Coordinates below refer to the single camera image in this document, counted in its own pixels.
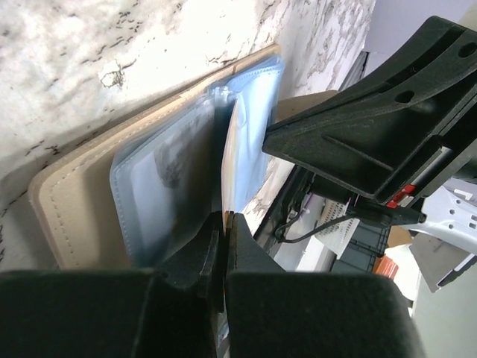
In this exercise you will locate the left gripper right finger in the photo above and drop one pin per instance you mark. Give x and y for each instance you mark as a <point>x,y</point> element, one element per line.
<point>275,313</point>

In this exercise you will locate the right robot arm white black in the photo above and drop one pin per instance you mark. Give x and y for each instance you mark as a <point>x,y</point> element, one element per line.
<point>442,214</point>

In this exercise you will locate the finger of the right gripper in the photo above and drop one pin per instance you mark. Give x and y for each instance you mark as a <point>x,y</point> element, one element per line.
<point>411,122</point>

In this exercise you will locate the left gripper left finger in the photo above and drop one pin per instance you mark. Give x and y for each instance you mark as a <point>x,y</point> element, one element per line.
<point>166,311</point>

